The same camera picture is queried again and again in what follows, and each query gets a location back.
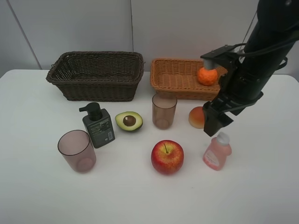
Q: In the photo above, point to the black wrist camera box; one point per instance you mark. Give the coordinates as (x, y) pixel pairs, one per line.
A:
(224, 56)

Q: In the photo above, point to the dark green pump bottle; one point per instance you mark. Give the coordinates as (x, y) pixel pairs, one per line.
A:
(98, 124)

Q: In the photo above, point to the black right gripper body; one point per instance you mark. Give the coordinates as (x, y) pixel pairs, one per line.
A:
(242, 85)

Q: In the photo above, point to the orange mandarin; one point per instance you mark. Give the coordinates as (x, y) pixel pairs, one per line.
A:
(207, 77)

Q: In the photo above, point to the red yellow apple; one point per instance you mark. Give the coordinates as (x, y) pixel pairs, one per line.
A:
(167, 157)

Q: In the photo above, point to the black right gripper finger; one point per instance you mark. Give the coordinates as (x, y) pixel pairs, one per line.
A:
(224, 120)
(211, 126)

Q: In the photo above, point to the orange wicker basket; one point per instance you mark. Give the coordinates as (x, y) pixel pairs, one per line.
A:
(178, 77)

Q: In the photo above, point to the pink bottle white cap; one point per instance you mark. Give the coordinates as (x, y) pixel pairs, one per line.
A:
(217, 152)

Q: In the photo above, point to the round peach-coloured bun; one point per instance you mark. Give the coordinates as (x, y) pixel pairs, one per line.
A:
(196, 117)

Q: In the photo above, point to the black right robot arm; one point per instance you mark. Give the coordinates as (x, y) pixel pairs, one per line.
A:
(275, 33)

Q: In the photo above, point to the purple translucent cup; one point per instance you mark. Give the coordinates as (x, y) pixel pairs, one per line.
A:
(77, 149)

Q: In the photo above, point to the halved avocado with pit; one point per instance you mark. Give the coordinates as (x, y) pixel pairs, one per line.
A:
(129, 121)

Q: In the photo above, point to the brown translucent cup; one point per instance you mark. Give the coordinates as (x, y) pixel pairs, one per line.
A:
(163, 110)

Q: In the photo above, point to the dark brown wicker basket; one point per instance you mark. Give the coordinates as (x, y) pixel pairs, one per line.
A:
(99, 76)

